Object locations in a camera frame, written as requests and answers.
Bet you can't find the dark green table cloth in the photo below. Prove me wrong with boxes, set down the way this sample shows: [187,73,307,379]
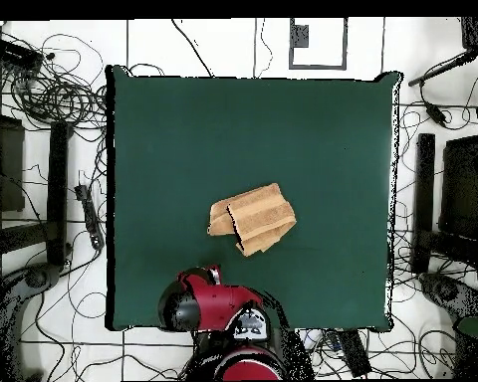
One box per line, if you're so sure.
[105,64,403,333]

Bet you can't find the black power adapter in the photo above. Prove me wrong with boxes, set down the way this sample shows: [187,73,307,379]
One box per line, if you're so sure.
[424,101,449,128]

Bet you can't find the black power strip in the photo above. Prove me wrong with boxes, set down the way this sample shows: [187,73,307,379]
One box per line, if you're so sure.
[74,183,106,251]
[336,328,372,378]

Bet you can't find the black rod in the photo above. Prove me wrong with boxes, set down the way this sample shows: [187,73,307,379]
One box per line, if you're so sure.
[406,50,478,88]

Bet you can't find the black floor beam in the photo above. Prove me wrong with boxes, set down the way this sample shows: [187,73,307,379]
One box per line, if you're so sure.
[46,120,74,267]
[411,132,436,274]

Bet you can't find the dark grey stand base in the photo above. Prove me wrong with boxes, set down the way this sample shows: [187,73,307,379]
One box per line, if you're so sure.
[0,262,63,381]
[417,272,478,319]

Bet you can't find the black rectangular box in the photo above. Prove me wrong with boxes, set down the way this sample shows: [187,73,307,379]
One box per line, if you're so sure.
[0,37,44,72]

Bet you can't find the orange terry towel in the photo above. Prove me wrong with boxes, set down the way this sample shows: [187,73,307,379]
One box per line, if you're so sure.
[206,182,298,258]

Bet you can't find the black cable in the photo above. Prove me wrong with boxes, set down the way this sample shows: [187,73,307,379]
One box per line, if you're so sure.
[170,18,215,78]

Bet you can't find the dark flat panel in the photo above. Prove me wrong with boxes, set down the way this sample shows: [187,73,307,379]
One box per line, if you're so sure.
[0,112,26,213]
[439,134,478,240]

